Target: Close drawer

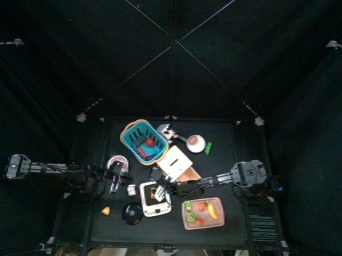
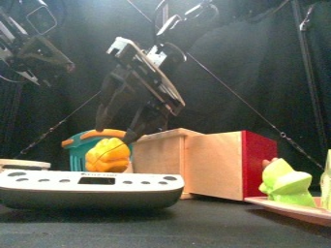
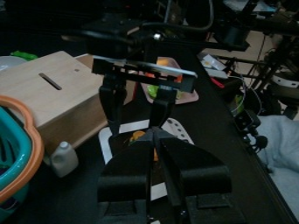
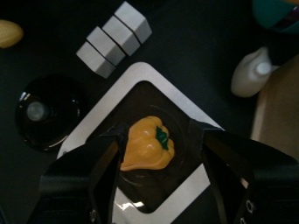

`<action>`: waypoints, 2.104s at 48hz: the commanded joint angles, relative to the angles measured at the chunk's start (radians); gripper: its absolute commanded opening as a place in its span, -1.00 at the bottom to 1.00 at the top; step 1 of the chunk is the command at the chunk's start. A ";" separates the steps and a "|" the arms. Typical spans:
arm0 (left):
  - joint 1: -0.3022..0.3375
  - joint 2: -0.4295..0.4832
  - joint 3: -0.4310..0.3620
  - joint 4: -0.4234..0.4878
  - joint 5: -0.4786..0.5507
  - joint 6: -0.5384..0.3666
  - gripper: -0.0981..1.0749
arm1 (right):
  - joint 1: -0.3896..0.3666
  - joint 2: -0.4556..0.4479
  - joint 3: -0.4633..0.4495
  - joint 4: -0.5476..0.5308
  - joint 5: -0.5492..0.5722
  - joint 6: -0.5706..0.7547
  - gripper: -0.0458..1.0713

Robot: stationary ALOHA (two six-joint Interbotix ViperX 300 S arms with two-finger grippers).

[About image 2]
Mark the wooden drawer cabinet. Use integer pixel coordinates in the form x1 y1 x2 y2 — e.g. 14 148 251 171
129 127 204 201

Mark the thin diagonal frame brace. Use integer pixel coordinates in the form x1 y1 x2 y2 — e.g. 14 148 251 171
185 51 325 171
14 90 104 158

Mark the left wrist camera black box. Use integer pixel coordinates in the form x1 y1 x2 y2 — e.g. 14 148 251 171
18 0 58 36

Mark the teal basket orange handle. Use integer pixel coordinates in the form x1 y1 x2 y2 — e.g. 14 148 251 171
60 128 134 172

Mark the wooden drawer red front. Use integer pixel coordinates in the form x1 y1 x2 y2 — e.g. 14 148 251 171
184 130 279 202

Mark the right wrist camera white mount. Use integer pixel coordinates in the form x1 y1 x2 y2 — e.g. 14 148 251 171
105 36 133 56

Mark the yellow toy bell pepper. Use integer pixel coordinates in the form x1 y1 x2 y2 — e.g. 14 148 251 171
84 137 132 173

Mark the pale green toy piece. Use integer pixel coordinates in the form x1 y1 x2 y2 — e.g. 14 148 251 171
317 149 331 211

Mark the pink plate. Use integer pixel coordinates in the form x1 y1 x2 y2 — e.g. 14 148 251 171
243 196 331 228

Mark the orange toy piece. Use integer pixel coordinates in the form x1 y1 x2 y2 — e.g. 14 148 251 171
261 157 279 169

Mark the white digital kitchen scale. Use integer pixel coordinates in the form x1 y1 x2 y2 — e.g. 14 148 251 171
0 170 186 211

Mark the black upright frame pole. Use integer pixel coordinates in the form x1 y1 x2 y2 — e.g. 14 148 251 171
291 0 328 148

